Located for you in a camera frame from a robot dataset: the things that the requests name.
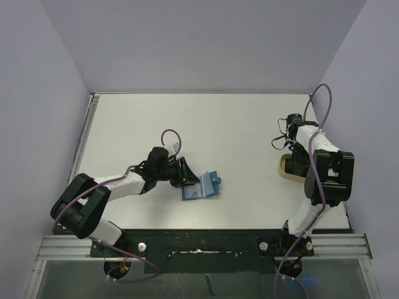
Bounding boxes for aluminium rail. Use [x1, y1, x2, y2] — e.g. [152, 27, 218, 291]
[24, 234, 372, 298]
[67, 93, 100, 185]

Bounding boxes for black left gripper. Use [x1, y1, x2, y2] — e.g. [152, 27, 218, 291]
[155, 157, 200, 187]

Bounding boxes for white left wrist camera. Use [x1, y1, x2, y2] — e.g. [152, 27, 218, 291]
[163, 143, 181, 156]

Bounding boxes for aluminium front rail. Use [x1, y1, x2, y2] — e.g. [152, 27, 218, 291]
[24, 234, 372, 298]

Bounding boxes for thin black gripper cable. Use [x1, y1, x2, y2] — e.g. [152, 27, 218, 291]
[270, 117, 294, 151]

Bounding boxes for beige oval card tray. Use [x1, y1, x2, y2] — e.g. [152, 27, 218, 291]
[277, 154, 309, 183]

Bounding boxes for aluminium left side rail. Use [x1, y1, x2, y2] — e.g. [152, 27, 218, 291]
[67, 93, 100, 185]

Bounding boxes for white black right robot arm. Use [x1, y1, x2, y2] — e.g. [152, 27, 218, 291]
[277, 113, 355, 255]

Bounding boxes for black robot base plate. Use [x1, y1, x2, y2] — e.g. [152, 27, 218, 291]
[90, 229, 314, 274]

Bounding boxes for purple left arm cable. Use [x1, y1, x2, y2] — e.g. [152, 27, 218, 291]
[52, 129, 163, 283]

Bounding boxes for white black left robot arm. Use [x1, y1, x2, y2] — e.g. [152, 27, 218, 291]
[50, 147, 200, 256]

